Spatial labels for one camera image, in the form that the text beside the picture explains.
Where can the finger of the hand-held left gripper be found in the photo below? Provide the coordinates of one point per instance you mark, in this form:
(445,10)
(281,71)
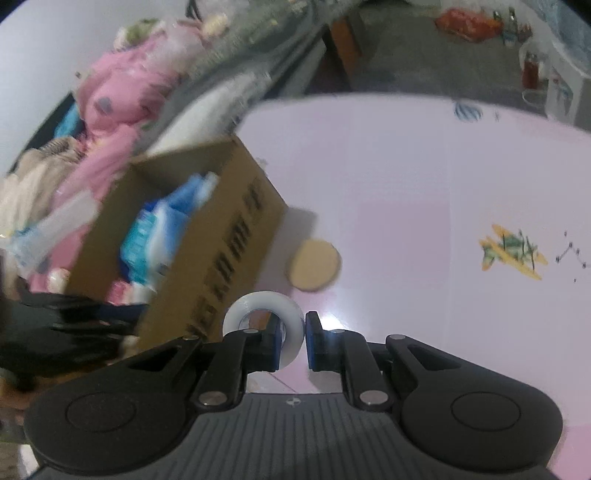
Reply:
(92,310)
(92,339)

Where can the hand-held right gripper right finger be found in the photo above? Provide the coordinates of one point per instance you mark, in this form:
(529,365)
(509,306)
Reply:
(314,344)

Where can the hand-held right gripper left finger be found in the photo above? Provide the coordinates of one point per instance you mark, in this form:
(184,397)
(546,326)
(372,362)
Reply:
(276,344)

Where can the translucent white tape roll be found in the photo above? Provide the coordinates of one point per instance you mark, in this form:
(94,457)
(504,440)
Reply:
(272,307)

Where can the blue white wet wipes pack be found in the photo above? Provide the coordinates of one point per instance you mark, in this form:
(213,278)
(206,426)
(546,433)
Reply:
(147,240)

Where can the brown cardboard box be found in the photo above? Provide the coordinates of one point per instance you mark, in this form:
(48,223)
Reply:
(231,221)

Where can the pink wrapped cloth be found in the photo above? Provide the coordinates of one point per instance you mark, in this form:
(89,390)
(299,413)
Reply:
(121,293)

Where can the white plastic wrapped pack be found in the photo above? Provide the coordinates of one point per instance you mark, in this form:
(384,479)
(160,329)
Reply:
(41,240)

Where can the beige cloth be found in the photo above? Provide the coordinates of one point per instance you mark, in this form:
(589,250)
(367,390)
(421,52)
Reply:
(37,184)

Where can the blue white mask pack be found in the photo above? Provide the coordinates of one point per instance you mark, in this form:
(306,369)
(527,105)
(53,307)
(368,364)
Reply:
(196,191)

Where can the cyan cloth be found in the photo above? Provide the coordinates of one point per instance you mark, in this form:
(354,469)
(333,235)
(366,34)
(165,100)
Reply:
(69,122)

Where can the pink dotted quilt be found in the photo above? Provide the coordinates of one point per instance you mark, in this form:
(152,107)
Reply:
(120,87)

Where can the clear plastic bag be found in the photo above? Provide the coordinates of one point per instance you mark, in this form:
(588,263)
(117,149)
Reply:
(136,32)

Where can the grey floral blanket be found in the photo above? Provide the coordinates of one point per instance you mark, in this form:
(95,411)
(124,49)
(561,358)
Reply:
(258,60)

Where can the red bottle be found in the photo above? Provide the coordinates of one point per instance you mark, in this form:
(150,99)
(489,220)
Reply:
(531,74)

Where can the white water dispenser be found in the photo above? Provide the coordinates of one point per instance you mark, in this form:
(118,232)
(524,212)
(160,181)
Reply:
(565,92)

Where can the red plastic bag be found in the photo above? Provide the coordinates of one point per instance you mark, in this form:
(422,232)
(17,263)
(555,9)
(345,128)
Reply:
(466,22)

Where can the green glass bottle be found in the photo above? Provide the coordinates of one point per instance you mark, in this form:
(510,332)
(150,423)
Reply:
(511,21)

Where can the brown wooden bed frame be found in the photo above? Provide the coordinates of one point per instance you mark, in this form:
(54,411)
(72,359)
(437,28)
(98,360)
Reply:
(344,46)

